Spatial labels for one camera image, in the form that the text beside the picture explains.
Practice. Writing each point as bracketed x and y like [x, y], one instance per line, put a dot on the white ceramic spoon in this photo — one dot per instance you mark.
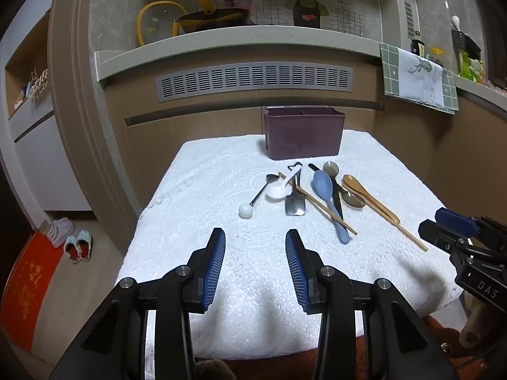
[276, 193]

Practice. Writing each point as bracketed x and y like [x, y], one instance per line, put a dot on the yellow-rimmed glass lid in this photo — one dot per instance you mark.
[158, 23]

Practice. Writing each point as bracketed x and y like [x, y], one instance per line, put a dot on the green packets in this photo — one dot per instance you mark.
[471, 69]

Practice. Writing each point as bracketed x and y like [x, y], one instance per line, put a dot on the yellow-capped bottle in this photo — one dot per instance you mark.
[436, 53]

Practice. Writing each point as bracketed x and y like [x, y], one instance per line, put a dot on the green checked towel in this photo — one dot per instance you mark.
[416, 79]

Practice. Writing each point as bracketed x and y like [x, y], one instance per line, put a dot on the brown wooden cabinet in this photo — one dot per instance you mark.
[119, 154]

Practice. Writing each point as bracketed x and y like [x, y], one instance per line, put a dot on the black utensil rack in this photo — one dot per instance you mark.
[467, 43]

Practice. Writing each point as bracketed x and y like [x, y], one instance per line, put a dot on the white wall outlet panel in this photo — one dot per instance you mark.
[409, 18]

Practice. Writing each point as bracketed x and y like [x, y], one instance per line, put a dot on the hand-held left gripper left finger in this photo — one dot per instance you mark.
[212, 273]

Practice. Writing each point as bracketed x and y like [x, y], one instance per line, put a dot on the black spoon with white ball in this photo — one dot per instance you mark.
[246, 211]

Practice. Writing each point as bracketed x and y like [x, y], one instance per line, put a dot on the patterned slippers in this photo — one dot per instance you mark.
[79, 247]

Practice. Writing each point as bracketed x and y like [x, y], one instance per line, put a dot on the grey vent grille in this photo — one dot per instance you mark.
[253, 81]

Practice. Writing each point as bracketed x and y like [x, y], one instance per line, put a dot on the pale grey shoes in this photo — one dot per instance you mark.
[59, 231]

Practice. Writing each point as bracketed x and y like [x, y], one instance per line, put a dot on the blue plastic spoon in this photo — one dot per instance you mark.
[323, 185]

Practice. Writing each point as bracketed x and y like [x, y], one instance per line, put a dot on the brown fuzzy object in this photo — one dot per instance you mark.
[214, 369]

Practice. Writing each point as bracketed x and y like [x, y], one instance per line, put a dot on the wooden spoon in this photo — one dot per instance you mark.
[352, 184]

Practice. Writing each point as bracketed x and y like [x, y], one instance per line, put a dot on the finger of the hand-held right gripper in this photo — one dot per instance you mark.
[455, 218]
[435, 234]

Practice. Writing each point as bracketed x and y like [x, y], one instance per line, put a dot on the shovel-shaped metal spoon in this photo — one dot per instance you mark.
[295, 207]

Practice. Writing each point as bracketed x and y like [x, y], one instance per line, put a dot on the wooden chopstick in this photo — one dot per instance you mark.
[317, 204]
[338, 217]

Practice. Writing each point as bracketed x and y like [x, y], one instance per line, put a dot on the grey stone countertop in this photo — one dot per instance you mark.
[245, 43]

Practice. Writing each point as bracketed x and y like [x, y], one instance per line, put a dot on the red doormat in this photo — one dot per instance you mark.
[27, 289]

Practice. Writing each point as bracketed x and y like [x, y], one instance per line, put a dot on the white lace tablecloth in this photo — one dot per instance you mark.
[214, 190]

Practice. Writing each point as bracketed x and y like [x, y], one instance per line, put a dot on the white shelf cabinet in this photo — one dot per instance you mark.
[35, 158]

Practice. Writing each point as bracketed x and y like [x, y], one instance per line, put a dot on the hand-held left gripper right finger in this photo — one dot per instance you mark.
[297, 273]

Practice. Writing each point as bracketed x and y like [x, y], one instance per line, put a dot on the maroon plastic utensil holder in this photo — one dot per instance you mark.
[303, 134]

